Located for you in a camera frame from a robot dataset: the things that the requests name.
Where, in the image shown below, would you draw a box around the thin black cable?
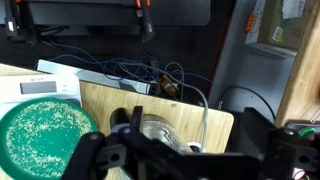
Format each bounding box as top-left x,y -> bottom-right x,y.
215,84 -> 278,123

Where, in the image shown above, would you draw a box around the white desk leg frame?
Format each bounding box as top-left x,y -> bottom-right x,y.
35,59 -> 152,95

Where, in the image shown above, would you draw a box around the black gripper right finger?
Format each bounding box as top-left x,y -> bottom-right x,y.
239,107 -> 320,180

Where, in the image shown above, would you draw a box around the tangled cables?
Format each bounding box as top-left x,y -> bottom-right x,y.
34,41 -> 214,101

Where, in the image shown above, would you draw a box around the small orange white object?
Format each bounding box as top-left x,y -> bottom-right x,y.
160,74 -> 180,96

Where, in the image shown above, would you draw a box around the white box with orange tab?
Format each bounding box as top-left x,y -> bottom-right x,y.
244,0 -> 268,45

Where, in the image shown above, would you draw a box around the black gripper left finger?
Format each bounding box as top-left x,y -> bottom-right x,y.
61,105 -> 188,180

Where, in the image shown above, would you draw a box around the green plate with grains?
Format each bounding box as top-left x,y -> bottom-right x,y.
0,97 -> 99,180

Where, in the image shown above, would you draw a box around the glass electric kettle black handle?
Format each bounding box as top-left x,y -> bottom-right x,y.
109,106 -> 194,156

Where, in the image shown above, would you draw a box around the black clamp orange handle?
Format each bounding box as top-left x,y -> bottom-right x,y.
2,0 -> 22,43
134,0 -> 156,44

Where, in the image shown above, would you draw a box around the dark metal cart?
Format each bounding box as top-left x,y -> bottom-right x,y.
0,0 -> 212,27

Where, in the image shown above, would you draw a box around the gray cable with inline switch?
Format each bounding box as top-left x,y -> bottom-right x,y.
113,59 -> 211,151

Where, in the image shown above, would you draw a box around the white kitchen scale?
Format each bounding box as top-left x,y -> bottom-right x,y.
0,73 -> 83,118

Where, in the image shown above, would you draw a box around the white desk cable grommet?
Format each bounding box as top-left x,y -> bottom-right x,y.
185,141 -> 205,154

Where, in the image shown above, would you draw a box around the cardboard box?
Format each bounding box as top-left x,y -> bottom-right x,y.
259,0 -> 316,51

